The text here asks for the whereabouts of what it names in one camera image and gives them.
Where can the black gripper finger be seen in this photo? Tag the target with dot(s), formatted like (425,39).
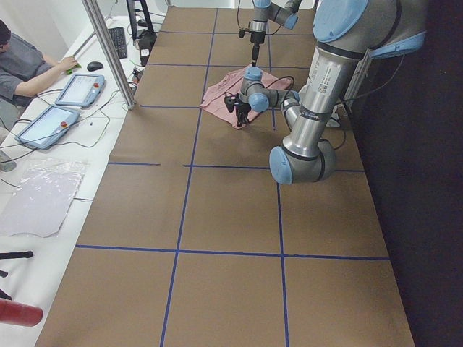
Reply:
(242,119)
(255,54)

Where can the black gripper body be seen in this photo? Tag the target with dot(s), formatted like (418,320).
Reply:
(256,40)
(241,108)

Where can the pink printed t-shirt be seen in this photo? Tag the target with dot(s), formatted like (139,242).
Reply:
(213,99)

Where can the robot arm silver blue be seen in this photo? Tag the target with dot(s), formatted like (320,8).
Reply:
(345,32)
(264,11)

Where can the person's hand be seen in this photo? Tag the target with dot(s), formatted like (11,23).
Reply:
(68,63)

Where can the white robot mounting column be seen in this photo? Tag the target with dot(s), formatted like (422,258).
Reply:
(334,120)

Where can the black device on desk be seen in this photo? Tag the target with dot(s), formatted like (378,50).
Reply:
(144,43)

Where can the brown paper table cover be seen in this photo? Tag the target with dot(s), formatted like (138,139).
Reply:
(190,242)

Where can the black keyboard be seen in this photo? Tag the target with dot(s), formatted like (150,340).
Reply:
(117,35)

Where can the black computer mouse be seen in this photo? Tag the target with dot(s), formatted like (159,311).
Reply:
(94,66)

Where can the upper blue teach pendant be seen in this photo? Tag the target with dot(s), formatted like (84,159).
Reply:
(82,90)

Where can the blue teach pendant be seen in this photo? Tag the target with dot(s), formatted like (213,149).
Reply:
(48,127)
(82,90)

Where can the lower blue teach pendant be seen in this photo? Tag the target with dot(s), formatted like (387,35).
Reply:
(48,127)

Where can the clear plastic bag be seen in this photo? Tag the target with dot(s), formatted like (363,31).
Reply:
(40,204)

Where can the seated person grey shirt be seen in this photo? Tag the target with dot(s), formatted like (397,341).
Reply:
(25,71)

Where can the black tripod leg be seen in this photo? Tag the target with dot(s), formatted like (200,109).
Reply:
(16,255)

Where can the red cylinder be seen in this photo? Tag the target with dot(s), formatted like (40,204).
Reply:
(15,313)

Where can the aluminium frame post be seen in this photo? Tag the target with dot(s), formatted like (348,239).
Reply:
(99,25)

